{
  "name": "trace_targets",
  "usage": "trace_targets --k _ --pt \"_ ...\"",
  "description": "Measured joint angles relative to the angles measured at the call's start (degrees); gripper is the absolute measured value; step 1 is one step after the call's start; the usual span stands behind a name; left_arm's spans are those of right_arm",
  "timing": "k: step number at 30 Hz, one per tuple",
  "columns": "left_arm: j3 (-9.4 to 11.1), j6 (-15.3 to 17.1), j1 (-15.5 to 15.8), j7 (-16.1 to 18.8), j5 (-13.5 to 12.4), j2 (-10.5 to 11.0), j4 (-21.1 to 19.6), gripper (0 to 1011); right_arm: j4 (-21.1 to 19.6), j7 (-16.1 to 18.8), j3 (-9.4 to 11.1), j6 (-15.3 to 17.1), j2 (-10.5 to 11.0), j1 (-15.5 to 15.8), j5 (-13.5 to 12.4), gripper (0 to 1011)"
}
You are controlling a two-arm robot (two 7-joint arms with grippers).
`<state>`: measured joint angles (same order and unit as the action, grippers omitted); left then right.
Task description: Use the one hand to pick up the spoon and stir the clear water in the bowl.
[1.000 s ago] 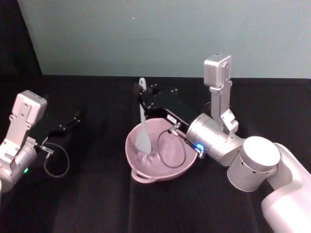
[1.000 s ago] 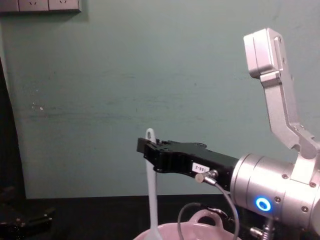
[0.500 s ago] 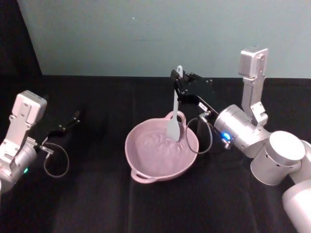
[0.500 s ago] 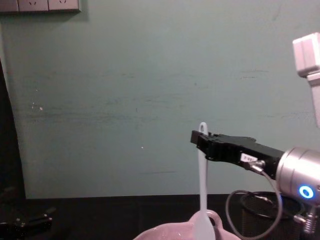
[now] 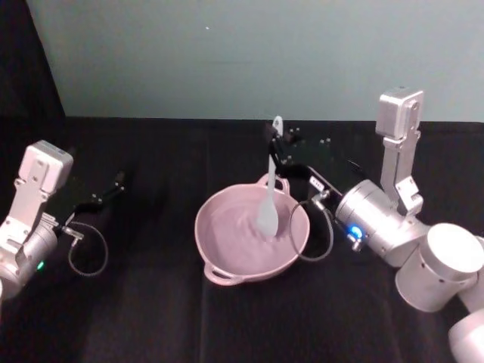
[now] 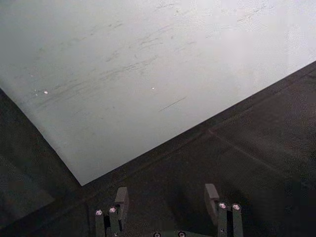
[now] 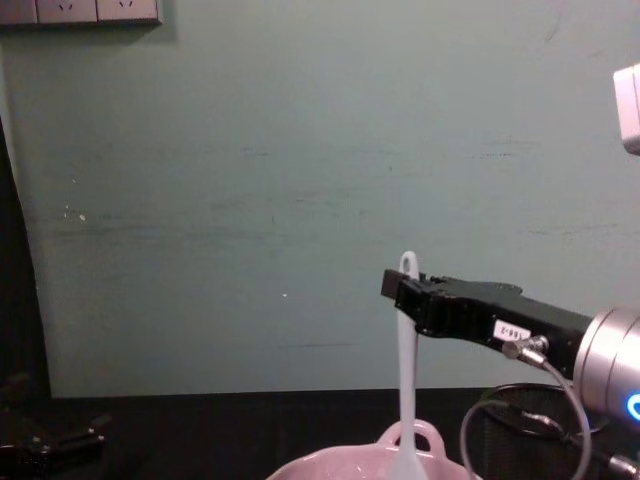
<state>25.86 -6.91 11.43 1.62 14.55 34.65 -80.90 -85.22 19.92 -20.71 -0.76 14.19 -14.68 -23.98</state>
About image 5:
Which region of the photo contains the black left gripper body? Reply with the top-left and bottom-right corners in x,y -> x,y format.
47,175 -> 99,230

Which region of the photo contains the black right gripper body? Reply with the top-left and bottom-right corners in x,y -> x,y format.
302,143 -> 370,203

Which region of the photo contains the white plastic spatula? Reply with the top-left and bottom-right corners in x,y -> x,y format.
256,115 -> 285,240

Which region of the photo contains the black table cloth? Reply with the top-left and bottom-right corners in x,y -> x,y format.
0,115 -> 484,363

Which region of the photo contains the black curtain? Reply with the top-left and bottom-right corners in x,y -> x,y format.
0,0 -> 67,120

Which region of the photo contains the right gripper thin dark cable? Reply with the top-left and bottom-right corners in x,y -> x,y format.
289,190 -> 364,262

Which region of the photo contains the gripper thin dark cable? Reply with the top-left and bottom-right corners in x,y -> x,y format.
56,222 -> 110,278
289,190 -> 364,262

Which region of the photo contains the left gripper thin dark cable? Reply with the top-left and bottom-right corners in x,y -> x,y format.
56,222 -> 110,278

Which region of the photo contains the pink two-handled bowl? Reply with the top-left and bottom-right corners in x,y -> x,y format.
194,173 -> 312,286

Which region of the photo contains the pale wall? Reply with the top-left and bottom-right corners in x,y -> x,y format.
28,0 -> 484,124

